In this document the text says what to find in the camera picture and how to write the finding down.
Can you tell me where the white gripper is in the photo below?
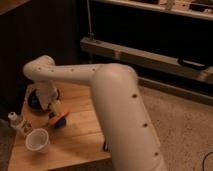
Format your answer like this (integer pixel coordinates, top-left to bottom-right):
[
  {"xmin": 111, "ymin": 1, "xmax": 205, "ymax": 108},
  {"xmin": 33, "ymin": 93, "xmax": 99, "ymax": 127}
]
[{"xmin": 35, "ymin": 81, "xmax": 62, "ymax": 115}]

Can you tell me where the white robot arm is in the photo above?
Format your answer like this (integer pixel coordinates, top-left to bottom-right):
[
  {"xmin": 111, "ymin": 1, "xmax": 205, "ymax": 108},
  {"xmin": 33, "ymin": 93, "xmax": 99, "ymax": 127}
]
[{"xmin": 23, "ymin": 55, "xmax": 168, "ymax": 171}]

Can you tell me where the orange blue brush tool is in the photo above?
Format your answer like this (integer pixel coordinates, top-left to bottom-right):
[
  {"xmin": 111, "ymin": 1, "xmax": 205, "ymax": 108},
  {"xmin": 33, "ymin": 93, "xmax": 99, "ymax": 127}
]
[{"xmin": 43, "ymin": 111, "xmax": 69, "ymax": 129}]

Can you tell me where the black bowl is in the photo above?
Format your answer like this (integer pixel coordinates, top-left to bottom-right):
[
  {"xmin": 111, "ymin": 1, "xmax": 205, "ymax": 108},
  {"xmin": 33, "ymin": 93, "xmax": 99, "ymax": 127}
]
[{"xmin": 27, "ymin": 89, "xmax": 60, "ymax": 112}]

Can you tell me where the clear plastic cup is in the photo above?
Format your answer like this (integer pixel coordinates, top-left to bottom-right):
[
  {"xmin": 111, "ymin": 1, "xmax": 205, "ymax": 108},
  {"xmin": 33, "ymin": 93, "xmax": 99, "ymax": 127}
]
[{"xmin": 25, "ymin": 128, "xmax": 50, "ymax": 153}]

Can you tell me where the vertical metal rod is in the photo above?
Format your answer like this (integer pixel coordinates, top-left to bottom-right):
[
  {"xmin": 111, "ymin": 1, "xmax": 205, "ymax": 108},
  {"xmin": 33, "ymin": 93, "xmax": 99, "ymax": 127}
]
[{"xmin": 86, "ymin": 0, "xmax": 94, "ymax": 41}]

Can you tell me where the wooden shelf board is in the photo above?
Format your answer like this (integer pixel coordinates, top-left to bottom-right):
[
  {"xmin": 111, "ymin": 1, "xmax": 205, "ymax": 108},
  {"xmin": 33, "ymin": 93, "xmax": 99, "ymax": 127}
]
[{"xmin": 94, "ymin": 0, "xmax": 213, "ymax": 21}]

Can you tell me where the black cable on floor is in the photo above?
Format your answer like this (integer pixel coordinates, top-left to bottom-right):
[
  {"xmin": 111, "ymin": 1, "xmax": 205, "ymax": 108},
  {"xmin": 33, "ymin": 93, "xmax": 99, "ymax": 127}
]
[{"xmin": 201, "ymin": 150, "xmax": 213, "ymax": 171}]

